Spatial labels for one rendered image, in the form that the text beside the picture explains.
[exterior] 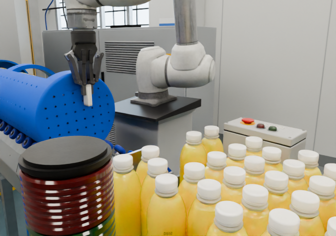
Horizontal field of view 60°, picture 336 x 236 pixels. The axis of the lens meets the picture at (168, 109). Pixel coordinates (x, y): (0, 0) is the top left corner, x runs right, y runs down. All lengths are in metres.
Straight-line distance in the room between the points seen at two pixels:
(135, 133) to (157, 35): 1.33
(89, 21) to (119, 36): 2.01
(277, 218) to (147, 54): 1.10
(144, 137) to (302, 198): 1.02
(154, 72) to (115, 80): 1.65
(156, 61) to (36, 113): 0.66
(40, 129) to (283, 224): 0.74
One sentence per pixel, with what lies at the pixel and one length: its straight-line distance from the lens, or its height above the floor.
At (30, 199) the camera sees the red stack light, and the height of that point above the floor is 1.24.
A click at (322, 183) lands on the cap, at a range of 0.56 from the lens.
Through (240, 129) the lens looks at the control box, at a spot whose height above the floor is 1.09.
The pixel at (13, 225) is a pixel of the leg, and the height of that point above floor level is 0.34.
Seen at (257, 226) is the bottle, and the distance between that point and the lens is 0.49.
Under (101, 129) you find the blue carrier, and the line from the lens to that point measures 1.06.
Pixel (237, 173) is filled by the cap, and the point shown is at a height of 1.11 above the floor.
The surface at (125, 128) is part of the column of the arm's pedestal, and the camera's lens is 1.49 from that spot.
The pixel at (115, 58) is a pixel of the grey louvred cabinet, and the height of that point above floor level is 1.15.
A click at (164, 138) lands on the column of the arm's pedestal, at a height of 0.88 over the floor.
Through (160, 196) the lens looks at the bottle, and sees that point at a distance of 0.51.
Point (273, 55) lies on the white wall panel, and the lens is 3.46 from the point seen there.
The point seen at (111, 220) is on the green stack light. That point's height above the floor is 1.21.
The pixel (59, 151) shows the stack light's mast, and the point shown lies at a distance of 0.22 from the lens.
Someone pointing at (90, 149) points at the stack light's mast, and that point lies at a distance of 0.22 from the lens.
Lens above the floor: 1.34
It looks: 14 degrees down
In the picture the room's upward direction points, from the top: straight up
